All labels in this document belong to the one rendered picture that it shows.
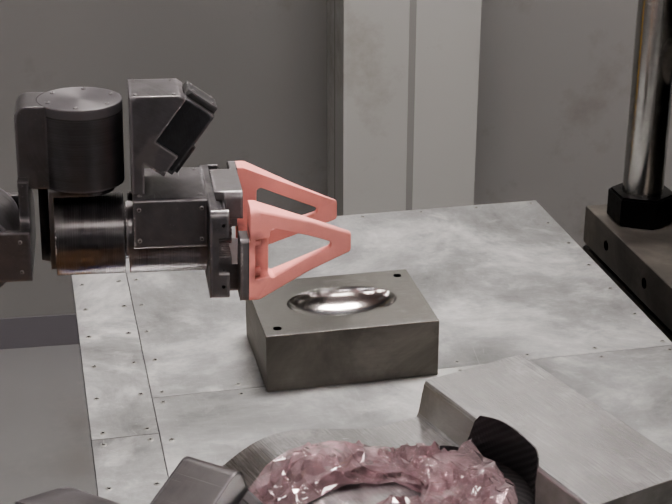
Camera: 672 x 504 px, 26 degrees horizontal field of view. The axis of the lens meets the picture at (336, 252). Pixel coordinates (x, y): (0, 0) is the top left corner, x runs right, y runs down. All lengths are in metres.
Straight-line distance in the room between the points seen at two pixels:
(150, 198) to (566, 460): 0.50
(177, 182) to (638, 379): 0.82
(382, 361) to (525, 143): 1.95
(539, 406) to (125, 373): 0.53
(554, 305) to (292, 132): 1.65
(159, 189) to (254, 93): 2.39
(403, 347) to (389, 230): 0.45
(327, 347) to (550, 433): 0.37
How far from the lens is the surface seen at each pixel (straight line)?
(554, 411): 1.40
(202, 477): 0.83
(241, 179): 1.06
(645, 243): 2.13
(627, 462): 1.33
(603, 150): 3.64
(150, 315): 1.84
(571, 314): 1.85
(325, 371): 1.65
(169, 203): 0.99
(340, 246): 1.01
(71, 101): 1.00
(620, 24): 3.55
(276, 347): 1.63
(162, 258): 1.01
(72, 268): 1.02
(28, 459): 3.14
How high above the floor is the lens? 1.58
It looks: 23 degrees down
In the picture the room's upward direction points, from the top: straight up
